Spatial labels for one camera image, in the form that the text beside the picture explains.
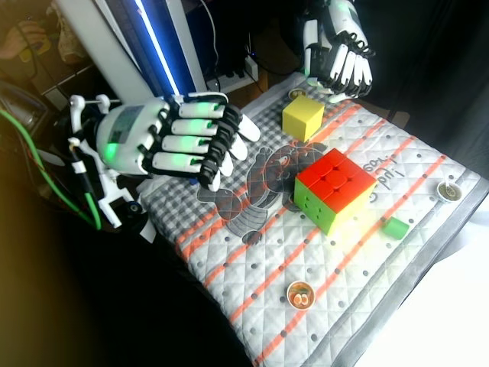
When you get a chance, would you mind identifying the green cable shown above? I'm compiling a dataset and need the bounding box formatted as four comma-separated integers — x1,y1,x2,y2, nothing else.
0,109,103,231

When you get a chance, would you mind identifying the grey quilt with printed bear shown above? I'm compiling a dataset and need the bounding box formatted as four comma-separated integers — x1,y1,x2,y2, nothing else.
137,72,483,367

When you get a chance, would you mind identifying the Rubik's cube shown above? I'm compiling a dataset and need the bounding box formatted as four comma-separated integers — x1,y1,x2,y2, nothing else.
293,148,378,236

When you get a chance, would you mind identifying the person's hand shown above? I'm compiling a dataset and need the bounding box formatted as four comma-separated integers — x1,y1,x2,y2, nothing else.
0,21,47,61

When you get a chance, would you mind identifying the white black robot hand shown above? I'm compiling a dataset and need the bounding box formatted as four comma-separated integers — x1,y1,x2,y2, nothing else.
301,0,377,104
94,91,261,193

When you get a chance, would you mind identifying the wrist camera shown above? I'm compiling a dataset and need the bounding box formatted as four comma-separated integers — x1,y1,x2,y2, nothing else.
121,200,148,230

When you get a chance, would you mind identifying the yellow block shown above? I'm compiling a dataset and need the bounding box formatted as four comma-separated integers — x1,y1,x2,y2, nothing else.
281,94,325,143

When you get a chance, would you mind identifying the small green cylinder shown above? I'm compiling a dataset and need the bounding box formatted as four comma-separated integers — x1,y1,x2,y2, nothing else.
381,216,410,241

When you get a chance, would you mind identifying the small white bowl with spoon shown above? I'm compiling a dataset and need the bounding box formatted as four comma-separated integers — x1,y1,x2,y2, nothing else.
436,180,463,203

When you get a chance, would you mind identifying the white power strip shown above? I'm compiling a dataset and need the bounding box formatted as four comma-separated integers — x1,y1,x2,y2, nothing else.
206,55,264,95

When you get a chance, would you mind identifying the white robot body column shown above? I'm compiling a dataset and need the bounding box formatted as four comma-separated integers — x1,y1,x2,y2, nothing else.
57,0,209,104

